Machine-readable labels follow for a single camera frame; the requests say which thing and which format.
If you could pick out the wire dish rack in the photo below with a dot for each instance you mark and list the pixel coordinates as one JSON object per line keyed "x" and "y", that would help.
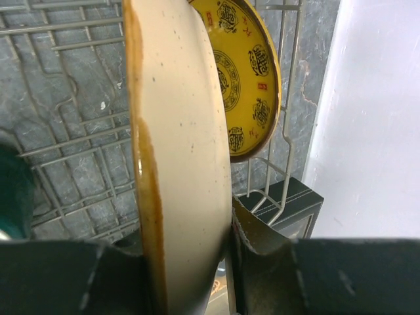
{"x": 64, "y": 101}

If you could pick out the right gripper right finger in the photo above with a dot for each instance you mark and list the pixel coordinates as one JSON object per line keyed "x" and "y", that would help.
{"x": 272, "y": 274}

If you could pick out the yellow patterned small plate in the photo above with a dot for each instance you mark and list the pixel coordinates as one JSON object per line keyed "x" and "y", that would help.
{"x": 249, "y": 73}

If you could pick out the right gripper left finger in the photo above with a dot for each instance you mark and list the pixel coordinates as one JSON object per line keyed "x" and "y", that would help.
{"x": 72, "y": 277}

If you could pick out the cream bird plate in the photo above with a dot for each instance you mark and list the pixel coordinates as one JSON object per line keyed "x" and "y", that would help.
{"x": 180, "y": 151}

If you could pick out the dark green mug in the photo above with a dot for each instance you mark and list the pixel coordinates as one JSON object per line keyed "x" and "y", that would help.
{"x": 17, "y": 196}

